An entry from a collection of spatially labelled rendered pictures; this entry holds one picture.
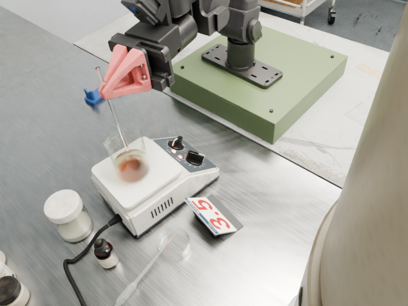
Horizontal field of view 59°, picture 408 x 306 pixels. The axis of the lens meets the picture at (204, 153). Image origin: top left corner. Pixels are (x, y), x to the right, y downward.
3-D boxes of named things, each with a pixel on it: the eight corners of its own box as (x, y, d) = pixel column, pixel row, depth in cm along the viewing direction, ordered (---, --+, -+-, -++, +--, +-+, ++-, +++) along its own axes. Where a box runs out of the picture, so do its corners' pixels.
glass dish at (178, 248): (159, 232, 63) (158, 226, 62) (191, 232, 63) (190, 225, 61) (156, 262, 60) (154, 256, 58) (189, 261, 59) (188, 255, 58)
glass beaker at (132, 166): (136, 192, 59) (124, 158, 53) (108, 177, 62) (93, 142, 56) (162, 164, 63) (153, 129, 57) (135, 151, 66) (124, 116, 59)
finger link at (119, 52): (119, 84, 46) (163, 47, 51) (80, 70, 49) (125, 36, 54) (132, 122, 51) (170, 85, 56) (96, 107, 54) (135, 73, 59)
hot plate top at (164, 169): (145, 137, 69) (144, 134, 68) (185, 172, 62) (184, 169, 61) (90, 171, 64) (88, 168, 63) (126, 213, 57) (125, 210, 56)
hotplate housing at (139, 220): (180, 144, 78) (175, 116, 72) (221, 178, 71) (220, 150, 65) (89, 203, 69) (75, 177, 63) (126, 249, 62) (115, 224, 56)
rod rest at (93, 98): (112, 80, 96) (109, 68, 93) (122, 84, 94) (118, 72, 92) (84, 101, 90) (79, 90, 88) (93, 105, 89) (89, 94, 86)
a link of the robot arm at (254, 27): (252, 24, 71) (266, 12, 74) (215, 13, 75) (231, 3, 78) (251, 52, 76) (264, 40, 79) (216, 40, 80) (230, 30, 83)
